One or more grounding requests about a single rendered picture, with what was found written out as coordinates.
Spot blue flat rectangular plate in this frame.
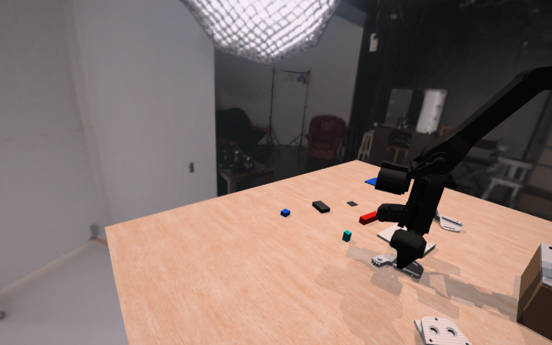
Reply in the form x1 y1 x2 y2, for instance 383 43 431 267
364 178 377 186

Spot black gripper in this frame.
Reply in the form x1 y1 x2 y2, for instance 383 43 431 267
389 196 438 270

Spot teal cube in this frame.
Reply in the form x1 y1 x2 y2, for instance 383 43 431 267
342 230 352 242

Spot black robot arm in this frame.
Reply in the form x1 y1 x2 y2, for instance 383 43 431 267
374 66 552 228

